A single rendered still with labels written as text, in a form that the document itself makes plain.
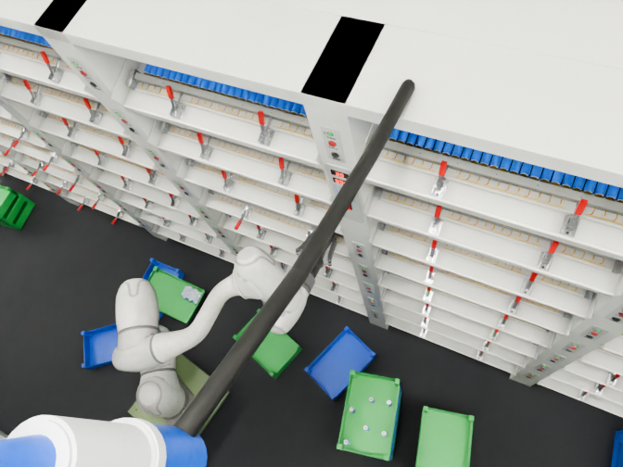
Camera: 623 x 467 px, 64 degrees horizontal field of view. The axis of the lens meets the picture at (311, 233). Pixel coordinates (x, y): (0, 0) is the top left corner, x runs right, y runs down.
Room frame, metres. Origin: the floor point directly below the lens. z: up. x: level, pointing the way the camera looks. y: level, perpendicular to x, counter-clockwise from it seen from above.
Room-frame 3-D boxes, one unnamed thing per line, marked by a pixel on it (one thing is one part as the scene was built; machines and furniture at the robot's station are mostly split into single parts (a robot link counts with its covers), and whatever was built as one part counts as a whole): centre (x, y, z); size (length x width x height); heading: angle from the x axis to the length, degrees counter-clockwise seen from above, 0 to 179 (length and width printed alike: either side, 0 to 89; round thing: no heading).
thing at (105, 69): (1.18, 0.29, 0.90); 0.20 x 0.09 x 1.80; 133
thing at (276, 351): (0.75, 0.44, 0.04); 0.30 x 0.20 x 0.08; 25
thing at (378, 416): (0.19, 0.08, 0.44); 0.30 x 0.20 x 0.08; 146
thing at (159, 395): (0.62, 0.90, 0.39); 0.18 x 0.16 x 0.22; 170
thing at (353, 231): (0.67, -0.19, 0.90); 0.20 x 0.09 x 1.80; 133
